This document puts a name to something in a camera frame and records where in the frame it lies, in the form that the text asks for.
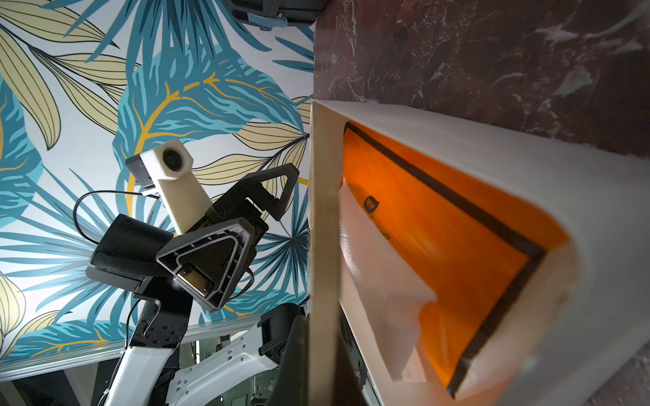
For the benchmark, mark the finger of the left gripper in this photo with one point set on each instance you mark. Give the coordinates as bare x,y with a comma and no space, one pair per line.
248,199
208,263

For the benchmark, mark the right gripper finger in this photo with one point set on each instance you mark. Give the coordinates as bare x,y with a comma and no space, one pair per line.
292,379

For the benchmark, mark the yellow wooden lid bottom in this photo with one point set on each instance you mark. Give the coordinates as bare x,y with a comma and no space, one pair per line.
324,186

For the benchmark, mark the orange tissue pack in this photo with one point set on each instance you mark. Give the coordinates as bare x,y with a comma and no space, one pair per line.
460,280

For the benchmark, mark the white tissue box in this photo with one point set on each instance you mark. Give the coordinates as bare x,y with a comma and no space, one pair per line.
600,200

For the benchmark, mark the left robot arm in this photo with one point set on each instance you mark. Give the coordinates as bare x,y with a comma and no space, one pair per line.
125,258

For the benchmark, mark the black plastic toolbox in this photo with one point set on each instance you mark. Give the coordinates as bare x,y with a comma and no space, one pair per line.
268,14

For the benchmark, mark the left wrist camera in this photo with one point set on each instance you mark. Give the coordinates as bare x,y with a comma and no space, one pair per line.
166,171

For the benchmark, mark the aluminium front rail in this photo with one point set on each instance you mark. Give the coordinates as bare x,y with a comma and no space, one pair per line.
60,347

